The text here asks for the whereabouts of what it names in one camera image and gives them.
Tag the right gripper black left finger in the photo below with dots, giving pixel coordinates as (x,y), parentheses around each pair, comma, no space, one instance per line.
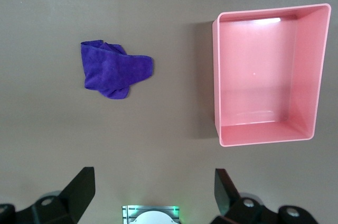
(71,200)

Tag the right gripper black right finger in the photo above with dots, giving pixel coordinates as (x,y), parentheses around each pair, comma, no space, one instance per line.
(229,197)

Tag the purple cloth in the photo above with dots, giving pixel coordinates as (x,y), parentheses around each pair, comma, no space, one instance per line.
(111,70)

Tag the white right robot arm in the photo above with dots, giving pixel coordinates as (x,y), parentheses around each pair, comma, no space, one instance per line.
(153,218)

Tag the pink plastic bin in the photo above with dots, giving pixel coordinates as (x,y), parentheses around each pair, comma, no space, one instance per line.
(253,76)

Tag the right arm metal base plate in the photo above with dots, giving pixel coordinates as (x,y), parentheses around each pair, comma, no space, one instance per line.
(128,214)

